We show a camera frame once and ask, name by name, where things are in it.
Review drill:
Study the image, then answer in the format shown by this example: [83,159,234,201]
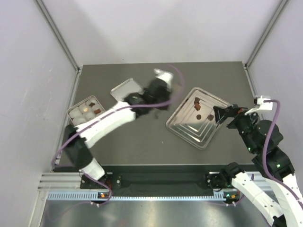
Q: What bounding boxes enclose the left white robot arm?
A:
[62,76,172,188]

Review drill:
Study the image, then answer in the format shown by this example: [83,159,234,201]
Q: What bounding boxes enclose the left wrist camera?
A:
[154,69,174,84]

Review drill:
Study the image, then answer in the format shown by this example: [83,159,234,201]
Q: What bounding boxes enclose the brown layered square chocolate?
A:
[207,114,214,121]

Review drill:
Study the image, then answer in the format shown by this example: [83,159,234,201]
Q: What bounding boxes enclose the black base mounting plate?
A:
[80,170,231,195]

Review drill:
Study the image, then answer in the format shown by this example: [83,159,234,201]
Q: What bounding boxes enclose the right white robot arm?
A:
[207,100,303,227]

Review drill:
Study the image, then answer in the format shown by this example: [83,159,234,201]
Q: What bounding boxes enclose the aluminium cable duct rail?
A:
[47,191,240,201]

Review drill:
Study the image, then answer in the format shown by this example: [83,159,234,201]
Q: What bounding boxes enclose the metal tongs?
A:
[154,84,184,120]

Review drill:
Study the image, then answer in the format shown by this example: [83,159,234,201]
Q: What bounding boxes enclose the pink tin box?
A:
[67,96,105,126]

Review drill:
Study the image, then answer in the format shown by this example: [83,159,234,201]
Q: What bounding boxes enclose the aluminium frame post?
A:
[244,0,290,70]
[34,0,80,72]

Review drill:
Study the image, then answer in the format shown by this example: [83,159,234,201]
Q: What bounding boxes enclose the right aluminium frame post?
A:
[244,0,290,70]

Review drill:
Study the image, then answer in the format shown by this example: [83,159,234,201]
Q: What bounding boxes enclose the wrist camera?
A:
[244,95,273,115]
[154,69,174,84]

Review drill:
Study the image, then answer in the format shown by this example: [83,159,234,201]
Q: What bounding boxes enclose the silver tin lid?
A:
[110,78,143,102]

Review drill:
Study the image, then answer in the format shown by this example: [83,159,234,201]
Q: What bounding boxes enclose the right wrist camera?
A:
[244,95,273,115]

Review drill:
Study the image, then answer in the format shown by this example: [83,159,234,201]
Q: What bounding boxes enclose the dark heart chocolate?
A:
[194,97,200,104]

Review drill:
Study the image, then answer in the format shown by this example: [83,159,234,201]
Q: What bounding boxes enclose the large steel tray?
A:
[166,87,231,150]

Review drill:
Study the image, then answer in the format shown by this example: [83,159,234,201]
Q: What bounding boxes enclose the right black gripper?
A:
[213,103,262,152]

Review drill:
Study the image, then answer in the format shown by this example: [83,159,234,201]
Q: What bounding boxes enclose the left aluminium frame post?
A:
[34,0,80,72]

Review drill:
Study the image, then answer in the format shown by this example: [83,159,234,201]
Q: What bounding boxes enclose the brown cube chocolate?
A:
[194,105,201,111]

